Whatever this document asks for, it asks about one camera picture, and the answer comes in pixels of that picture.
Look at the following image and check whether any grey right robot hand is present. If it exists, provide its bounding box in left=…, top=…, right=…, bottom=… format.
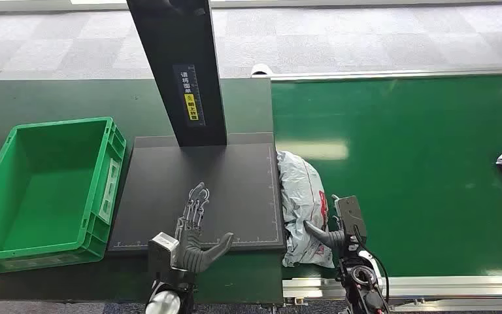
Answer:
left=303, top=220, right=352, bottom=257

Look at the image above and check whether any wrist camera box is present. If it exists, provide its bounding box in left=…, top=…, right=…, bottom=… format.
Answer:
left=147, top=232, right=180, bottom=274
left=332, top=195, right=368, bottom=246

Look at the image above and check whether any wide aluminium conveyor rail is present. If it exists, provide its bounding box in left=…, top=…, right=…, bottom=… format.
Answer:
left=282, top=274, right=502, bottom=314

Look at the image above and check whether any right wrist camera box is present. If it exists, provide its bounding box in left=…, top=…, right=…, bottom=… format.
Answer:
left=332, top=195, right=368, bottom=246

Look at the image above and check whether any green conveyor belt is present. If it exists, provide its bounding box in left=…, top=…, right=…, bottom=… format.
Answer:
left=271, top=74, right=502, bottom=279

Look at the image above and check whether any green plastic crate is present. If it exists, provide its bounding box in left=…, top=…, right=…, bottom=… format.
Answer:
left=0, top=116, right=127, bottom=275

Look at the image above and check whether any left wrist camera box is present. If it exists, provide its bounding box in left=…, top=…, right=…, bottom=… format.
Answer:
left=147, top=232, right=180, bottom=274

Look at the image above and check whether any black yellow column label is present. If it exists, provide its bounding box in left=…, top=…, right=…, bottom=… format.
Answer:
left=173, top=63, right=206, bottom=128

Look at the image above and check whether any white conveyor roller end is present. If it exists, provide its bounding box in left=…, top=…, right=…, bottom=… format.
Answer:
left=250, top=63, right=275, bottom=78

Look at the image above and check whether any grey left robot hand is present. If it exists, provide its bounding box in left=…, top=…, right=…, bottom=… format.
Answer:
left=174, top=182, right=235, bottom=274

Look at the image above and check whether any black scanner column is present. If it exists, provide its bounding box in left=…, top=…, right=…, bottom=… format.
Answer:
left=126, top=0, right=228, bottom=148

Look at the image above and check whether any thin aluminium conveyor rail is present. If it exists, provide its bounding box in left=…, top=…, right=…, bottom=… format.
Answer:
left=266, top=65, right=502, bottom=82

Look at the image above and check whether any black scanner base plate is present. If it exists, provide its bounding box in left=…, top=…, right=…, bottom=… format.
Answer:
left=107, top=131, right=287, bottom=257

